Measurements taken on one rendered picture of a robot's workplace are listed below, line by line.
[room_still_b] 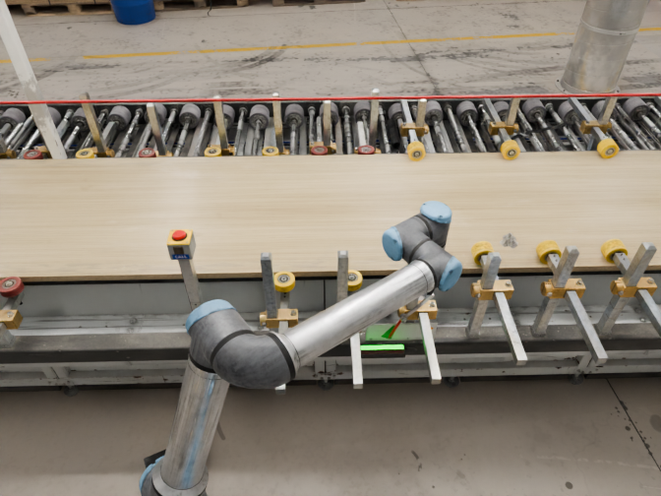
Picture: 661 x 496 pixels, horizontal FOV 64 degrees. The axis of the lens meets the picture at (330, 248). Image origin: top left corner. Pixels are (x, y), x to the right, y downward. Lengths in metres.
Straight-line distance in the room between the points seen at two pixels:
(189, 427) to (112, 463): 1.36
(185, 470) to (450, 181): 1.64
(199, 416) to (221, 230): 1.01
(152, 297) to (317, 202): 0.79
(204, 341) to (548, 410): 2.01
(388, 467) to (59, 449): 1.50
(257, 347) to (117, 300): 1.24
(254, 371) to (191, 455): 0.41
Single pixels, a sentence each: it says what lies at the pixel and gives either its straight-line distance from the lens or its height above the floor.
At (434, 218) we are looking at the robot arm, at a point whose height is 1.38.
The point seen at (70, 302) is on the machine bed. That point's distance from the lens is 2.38.
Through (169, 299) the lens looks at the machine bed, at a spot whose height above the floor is 0.70.
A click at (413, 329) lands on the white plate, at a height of 0.77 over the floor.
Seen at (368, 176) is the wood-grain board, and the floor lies 0.90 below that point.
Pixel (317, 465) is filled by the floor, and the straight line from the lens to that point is 2.54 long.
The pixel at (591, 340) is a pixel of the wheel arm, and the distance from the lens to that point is 1.88.
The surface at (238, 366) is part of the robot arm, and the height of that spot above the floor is 1.39.
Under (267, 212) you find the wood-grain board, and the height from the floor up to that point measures 0.90.
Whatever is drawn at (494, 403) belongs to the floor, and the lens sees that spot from 2.80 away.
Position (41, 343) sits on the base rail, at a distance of 2.28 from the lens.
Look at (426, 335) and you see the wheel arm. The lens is 1.86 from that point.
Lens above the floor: 2.31
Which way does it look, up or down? 43 degrees down
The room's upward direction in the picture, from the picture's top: straight up
